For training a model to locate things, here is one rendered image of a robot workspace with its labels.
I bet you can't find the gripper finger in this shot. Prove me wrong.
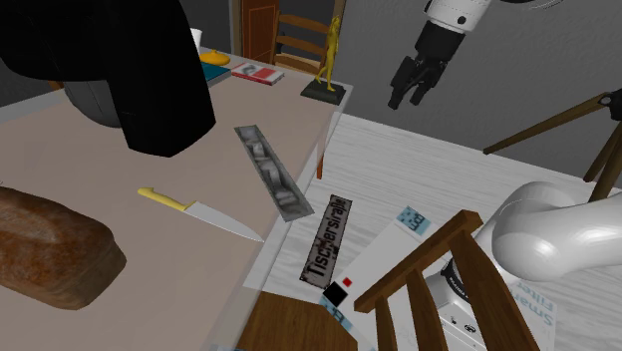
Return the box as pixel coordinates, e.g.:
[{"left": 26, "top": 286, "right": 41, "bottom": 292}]
[
  {"left": 387, "top": 55, "right": 425, "bottom": 111},
  {"left": 409, "top": 64, "right": 447, "bottom": 107}
]

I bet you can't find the red and white book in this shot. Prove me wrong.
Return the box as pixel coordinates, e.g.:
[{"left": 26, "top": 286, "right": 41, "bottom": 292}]
[{"left": 230, "top": 62, "right": 286, "bottom": 87}]

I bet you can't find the large black appliance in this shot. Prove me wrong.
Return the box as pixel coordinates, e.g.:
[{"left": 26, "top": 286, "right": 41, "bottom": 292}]
[{"left": 0, "top": 0, "right": 217, "bottom": 159}]

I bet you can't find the beige table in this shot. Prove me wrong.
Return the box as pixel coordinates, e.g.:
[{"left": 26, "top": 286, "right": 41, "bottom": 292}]
[{"left": 0, "top": 46, "right": 354, "bottom": 351}]

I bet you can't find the long grey patterned tray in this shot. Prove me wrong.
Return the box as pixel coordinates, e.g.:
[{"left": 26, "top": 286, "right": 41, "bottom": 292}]
[{"left": 233, "top": 124, "right": 316, "bottom": 223}]

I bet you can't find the golden figure on dark base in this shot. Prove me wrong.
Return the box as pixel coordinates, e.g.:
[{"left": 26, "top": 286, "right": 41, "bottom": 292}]
[{"left": 299, "top": 14, "right": 348, "bottom": 106}]

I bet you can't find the wooden ladder-back chair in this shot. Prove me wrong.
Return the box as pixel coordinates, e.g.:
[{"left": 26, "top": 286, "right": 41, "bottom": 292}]
[{"left": 270, "top": 10, "right": 338, "bottom": 77}]

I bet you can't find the yellow rounded lid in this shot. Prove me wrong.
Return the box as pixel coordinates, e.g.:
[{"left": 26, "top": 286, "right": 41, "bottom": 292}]
[{"left": 198, "top": 49, "right": 232, "bottom": 67}]

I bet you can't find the teal book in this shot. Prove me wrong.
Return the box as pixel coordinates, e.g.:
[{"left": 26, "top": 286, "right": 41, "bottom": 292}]
[{"left": 199, "top": 62, "right": 233, "bottom": 88}]

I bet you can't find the wooden tripod with black head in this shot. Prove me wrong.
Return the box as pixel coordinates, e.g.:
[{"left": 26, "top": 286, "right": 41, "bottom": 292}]
[{"left": 481, "top": 89, "right": 622, "bottom": 203}]

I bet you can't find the white printed robot stand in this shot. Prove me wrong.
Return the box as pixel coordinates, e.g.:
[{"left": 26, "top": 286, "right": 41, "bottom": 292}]
[{"left": 318, "top": 203, "right": 560, "bottom": 351}]

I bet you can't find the dark grey round bowl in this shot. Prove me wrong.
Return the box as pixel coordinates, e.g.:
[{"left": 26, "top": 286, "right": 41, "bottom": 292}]
[{"left": 62, "top": 80, "right": 123, "bottom": 129}]

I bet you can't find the dark lettered sign plate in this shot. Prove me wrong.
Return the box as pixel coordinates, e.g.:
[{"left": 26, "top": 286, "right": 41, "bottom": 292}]
[{"left": 298, "top": 193, "right": 354, "bottom": 292}]

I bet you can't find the yellow handled kitchen knife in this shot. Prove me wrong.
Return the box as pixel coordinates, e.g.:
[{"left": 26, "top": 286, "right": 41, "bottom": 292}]
[{"left": 137, "top": 186, "right": 265, "bottom": 243}]

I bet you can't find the wooden spindle-back chair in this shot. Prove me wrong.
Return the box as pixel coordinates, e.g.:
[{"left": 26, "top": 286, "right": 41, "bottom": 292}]
[{"left": 353, "top": 208, "right": 541, "bottom": 351}]

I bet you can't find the brown bread loaf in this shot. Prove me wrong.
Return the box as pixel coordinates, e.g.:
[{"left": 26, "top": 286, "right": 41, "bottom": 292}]
[{"left": 0, "top": 185, "right": 129, "bottom": 311}]

